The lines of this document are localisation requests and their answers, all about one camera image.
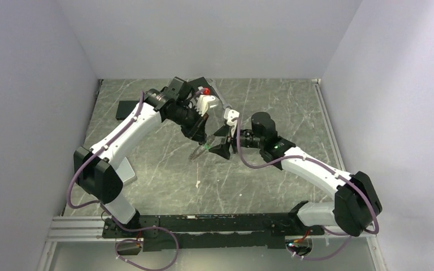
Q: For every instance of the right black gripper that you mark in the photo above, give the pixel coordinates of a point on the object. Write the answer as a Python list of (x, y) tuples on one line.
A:
[(223, 149)]

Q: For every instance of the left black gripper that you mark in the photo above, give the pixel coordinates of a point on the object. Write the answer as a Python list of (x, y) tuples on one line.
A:
[(196, 132)]

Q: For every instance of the metal disc with keyrings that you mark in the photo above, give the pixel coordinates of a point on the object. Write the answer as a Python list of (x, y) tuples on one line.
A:
[(198, 151)]

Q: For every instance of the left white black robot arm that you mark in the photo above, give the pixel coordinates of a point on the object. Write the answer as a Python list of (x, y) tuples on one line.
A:
[(184, 103)]

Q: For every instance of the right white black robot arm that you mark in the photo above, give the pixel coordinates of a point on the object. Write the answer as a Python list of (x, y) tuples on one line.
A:
[(354, 205)]

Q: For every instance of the silver open-end wrench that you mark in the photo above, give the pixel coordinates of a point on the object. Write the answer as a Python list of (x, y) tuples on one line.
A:
[(219, 94)]

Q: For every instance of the black rectangular box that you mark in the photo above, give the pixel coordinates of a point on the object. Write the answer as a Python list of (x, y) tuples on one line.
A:
[(199, 82)]

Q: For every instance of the black flat tray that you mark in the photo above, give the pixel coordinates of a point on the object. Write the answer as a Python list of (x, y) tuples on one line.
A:
[(126, 108)]

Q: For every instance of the grey white rectangular box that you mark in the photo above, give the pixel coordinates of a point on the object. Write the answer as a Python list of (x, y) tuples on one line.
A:
[(126, 172)]

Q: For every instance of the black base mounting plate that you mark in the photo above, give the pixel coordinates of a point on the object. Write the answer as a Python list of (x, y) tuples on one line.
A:
[(161, 232)]

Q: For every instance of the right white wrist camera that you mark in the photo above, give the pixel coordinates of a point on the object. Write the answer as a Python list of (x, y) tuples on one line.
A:
[(231, 118)]

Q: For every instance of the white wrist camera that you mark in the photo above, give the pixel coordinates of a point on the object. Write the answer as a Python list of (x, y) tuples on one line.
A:
[(205, 101), (231, 118)]

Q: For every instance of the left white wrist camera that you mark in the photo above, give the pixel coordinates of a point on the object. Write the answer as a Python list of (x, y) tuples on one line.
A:
[(205, 101)]

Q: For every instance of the aluminium extrusion rail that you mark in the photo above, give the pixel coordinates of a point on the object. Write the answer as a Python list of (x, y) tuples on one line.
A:
[(74, 229)]

